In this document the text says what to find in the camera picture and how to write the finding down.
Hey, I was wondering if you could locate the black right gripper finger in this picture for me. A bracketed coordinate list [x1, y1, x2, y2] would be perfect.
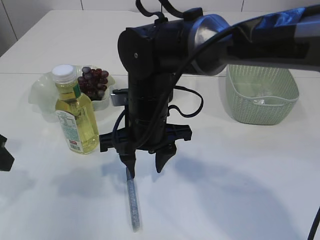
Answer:
[119, 153, 136, 178]
[155, 143, 177, 173]

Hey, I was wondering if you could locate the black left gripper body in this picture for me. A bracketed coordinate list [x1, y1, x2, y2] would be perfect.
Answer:
[0, 135, 15, 172]

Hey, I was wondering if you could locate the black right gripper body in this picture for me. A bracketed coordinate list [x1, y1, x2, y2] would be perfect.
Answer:
[99, 124, 192, 155]

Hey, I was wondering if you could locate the silver glitter pen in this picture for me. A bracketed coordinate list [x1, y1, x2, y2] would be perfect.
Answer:
[125, 168, 141, 232]

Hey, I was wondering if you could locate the yellow tea bottle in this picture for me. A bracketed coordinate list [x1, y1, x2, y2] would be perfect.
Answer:
[51, 64, 99, 155]

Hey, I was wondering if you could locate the purple artificial grape bunch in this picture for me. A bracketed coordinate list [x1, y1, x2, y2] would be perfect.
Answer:
[77, 66, 109, 101]

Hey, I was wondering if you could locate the clear plastic sheet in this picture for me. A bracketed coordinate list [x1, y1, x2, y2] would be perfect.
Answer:
[252, 97, 275, 105]

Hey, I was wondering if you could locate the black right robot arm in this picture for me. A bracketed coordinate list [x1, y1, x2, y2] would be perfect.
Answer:
[99, 0, 320, 177]

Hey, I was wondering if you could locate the pale green wavy plate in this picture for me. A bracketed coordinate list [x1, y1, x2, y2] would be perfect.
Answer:
[28, 71, 116, 123]

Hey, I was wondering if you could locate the green woven plastic basket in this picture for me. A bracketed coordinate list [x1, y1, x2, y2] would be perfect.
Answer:
[225, 64, 300, 126]

